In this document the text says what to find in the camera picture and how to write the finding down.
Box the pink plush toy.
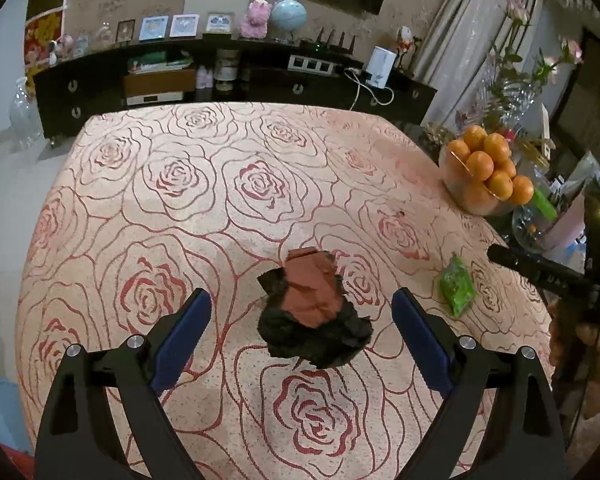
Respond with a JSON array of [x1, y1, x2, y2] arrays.
[[240, 0, 272, 40]]

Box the black router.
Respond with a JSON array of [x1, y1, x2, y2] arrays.
[[300, 27, 357, 56]]

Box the light blue globe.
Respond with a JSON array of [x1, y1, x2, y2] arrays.
[[270, 0, 308, 43]]

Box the white framed picture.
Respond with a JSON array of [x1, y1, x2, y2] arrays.
[[170, 14, 200, 38], [139, 16, 170, 41], [205, 12, 236, 36]]

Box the red yellow wall poster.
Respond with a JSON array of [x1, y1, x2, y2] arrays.
[[24, 10, 63, 91]]

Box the rose patterned tablecloth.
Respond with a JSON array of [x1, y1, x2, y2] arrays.
[[15, 101, 556, 480]]

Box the black long cabinet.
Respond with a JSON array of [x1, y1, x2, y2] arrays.
[[32, 35, 438, 147]]

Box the round glass fishbowl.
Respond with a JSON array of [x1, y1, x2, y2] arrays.
[[511, 200, 561, 253]]

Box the white red figurine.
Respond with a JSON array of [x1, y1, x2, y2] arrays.
[[396, 26, 423, 71]]

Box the glass bowl of oranges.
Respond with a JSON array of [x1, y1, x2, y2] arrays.
[[447, 125, 535, 213]]

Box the red plastic basket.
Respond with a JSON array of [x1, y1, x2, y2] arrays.
[[7, 447, 38, 480]]

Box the white cable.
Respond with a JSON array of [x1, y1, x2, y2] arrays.
[[344, 67, 396, 111]]

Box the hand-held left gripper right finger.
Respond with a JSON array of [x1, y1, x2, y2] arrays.
[[391, 287, 568, 480]]

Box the black cloth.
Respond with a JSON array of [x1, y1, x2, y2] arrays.
[[257, 247, 373, 368]]

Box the white power strip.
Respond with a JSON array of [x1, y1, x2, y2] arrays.
[[287, 54, 342, 76]]

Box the white upright device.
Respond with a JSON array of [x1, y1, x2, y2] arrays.
[[367, 46, 396, 88]]

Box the person's right hand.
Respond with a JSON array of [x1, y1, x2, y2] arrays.
[[549, 305, 583, 381]]

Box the white basket liner bag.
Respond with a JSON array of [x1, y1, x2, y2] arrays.
[[0, 375, 33, 456]]

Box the tall glass jar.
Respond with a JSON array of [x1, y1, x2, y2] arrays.
[[215, 50, 238, 92]]

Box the clear plastic bag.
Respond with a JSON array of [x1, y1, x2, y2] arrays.
[[560, 152, 600, 261]]

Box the glass vase with flowers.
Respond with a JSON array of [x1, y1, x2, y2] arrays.
[[480, 0, 586, 136]]

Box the clear plastic bottle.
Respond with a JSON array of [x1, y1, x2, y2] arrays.
[[9, 77, 45, 151]]

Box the glass fruit bowl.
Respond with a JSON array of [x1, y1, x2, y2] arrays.
[[439, 145, 531, 217]]

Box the green flat item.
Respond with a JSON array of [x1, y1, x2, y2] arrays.
[[128, 54, 193, 73]]

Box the brown cardboard box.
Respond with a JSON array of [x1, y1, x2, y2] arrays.
[[122, 69, 197, 107]]

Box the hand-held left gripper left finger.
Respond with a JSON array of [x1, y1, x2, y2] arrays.
[[34, 287, 213, 480]]

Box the green snack packet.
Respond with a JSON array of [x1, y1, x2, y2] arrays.
[[439, 254, 476, 318]]

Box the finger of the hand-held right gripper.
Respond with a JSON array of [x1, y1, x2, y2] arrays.
[[487, 245, 600, 306]]

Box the beige curtain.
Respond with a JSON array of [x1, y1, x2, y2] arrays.
[[412, 0, 546, 126]]

